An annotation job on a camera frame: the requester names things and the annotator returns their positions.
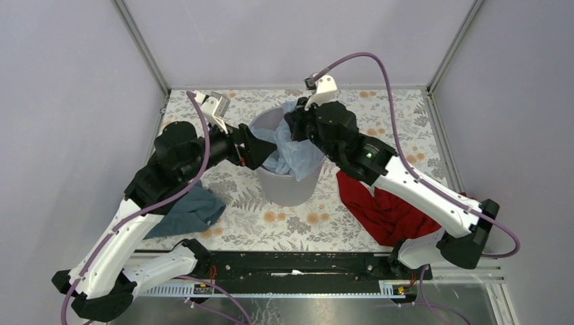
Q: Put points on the grey slotted cable duct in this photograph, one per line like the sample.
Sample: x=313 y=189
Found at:
x=283 y=288

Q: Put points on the grey plastic trash bin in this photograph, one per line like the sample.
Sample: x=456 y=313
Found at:
x=284 y=190

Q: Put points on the right aluminium frame post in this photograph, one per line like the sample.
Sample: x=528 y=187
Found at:
x=461 y=33

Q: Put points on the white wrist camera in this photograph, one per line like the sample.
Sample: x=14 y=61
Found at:
x=324 y=90
x=214 y=106

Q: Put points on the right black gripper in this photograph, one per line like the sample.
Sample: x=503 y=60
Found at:
x=295 y=120

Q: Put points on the left aluminium frame post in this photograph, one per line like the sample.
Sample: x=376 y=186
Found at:
x=141 y=45

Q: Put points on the teal blue cloth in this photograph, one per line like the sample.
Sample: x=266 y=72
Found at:
x=194 y=212

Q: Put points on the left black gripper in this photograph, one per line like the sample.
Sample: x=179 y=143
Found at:
x=257 y=150

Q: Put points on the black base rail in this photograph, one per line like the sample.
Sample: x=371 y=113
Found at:
x=267 y=265

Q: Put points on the light blue plastic trash bag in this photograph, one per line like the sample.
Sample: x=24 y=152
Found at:
x=298 y=159

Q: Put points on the red cloth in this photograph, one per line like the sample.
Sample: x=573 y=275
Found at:
x=386 y=217

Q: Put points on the floral patterned table mat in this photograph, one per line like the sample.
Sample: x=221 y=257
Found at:
x=252 y=223

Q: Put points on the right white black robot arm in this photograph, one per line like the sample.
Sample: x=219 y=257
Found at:
x=462 y=235

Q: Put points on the aluminium frame post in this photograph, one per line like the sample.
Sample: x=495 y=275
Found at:
x=141 y=45
x=461 y=33

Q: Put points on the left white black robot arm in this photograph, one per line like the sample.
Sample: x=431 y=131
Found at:
x=101 y=287

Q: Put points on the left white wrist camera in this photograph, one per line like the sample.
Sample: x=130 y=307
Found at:
x=214 y=106

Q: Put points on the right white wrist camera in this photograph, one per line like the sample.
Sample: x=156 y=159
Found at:
x=324 y=90

